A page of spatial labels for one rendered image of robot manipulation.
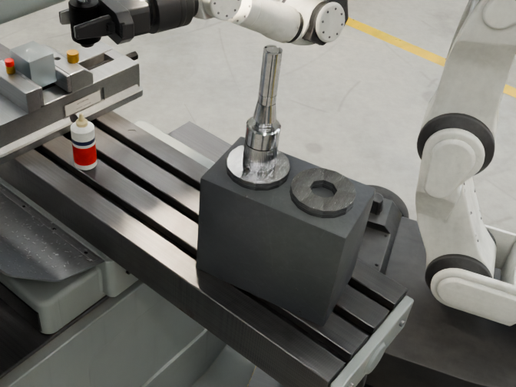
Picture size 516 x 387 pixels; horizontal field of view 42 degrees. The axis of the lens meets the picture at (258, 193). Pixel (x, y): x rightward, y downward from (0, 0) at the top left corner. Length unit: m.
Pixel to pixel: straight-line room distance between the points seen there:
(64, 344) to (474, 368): 0.86
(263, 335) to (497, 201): 2.06
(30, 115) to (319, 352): 0.67
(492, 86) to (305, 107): 2.00
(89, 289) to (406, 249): 0.85
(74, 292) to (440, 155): 0.71
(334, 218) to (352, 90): 2.51
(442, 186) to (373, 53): 2.46
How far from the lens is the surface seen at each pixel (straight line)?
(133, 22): 1.10
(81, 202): 1.17
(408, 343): 1.54
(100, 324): 1.30
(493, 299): 1.52
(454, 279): 1.50
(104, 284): 1.23
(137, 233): 1.11
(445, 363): 1.54
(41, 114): 1.29
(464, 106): 1.29
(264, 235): 0.93
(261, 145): 0.89
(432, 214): 1.44
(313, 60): 3.58
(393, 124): 3.20
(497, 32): 1.19
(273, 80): 0.85
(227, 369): 1.87
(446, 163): 1.30
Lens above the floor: 1.75
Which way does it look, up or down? 41 degrees down
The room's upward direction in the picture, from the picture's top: 7 degrees clockwise
